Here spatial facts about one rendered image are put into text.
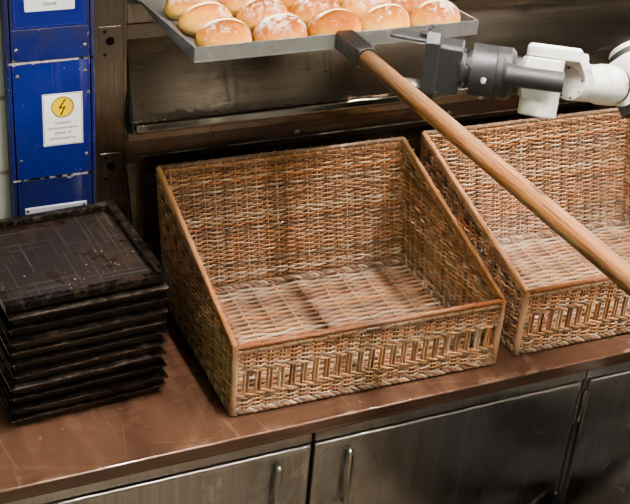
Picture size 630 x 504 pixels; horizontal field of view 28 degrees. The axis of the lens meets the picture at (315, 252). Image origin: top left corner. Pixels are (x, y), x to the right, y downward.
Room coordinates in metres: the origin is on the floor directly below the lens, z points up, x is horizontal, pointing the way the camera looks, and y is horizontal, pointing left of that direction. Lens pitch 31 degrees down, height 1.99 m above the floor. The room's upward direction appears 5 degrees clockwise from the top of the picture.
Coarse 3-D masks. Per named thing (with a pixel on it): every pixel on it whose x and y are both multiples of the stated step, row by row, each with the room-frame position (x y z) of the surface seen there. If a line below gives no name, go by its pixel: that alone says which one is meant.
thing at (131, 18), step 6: (132, 0) 2.21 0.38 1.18; (132, 6) 2.19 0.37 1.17; (138, 6) 2.20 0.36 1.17; (132, 12) 2.19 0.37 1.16; (138, 12) 2.20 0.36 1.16; (144, 12) 2.20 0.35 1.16; (132, 18) 2.19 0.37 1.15; (138, 18) 2.20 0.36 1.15; (144, 18) 2.20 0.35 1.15; (150, 18) 2.21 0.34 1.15
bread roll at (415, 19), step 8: (432, 0) 2.19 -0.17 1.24; (440, 0) 2.20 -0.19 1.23; (416, 8) 2.18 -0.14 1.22; (424, 8) 2.17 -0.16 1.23; (432, 8) 2.17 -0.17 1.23; (440, 8) 2.18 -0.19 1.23; (448, 8) 2.18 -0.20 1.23; (456, 8) 2.20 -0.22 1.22; (416, 16) 2.17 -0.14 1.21; (424, 16) 2.16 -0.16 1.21; (432, 16) 2.16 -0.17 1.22; (440, 16) 2.17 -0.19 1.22; (448, 16) 2.18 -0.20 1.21; (456, 16) 2.19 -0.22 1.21; (416, 24) 2.16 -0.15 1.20; (424, 24) 2.16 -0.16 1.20
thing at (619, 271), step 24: (384, 72) 1.91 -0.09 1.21; (408, 96) 1.83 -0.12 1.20; (432, 120) 1.75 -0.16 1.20; (456, 144) 1.69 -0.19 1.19; (480, 144) 1.66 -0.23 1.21; (504, 168) 1.59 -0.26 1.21; (528, 192) 1.53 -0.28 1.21; (552, 216) 1.47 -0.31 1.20; (576, 240) 1.42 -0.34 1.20; (600, 240) 1.41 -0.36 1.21; (600, 264) 1.37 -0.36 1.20; (624, 264) 1.35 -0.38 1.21; (624, 288) 1.32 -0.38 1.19
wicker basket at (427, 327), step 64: (192, 192) 2.20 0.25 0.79; (256, 192) 2.25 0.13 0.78; (320, 192) 2.31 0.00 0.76; (384, 192) 2.37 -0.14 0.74; (192, 256) 1.97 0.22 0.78; (256, 256) 2.22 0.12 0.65; (320, 256) 2.28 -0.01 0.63; (384, 256) 2.34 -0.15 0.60; (448, 256) 2.19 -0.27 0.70; (192, 320) 1.97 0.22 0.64; (256, 320) 2.07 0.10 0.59; (320, 320) 2.08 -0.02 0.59; (384, 320) 1.89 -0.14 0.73; (448, 320) 1.95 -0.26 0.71; (256, 384) 1.79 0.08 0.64; (320, 384) 1.84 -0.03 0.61; (384, 384) 1.90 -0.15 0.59
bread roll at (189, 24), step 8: (192, 8) 2.06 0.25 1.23; (200, 8) 2.06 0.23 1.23; (208, 8) 2.06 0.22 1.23; (216, 8) 2.07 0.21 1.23; (224, 8) 2.08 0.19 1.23; (184, 16) 2.05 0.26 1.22; (192, 16) 2.05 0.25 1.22; (200, 16) 2.05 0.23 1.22; (208, 16) 2.05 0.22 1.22; (216, 16) 2.05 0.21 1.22; (224, 16) 2.06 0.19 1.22; (184, 24) 2.04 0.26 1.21; (192, 24) 2.04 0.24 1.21; (200, 24) 2.04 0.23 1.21; (184, 32) 2.04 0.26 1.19; (192, 32) 2.04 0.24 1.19
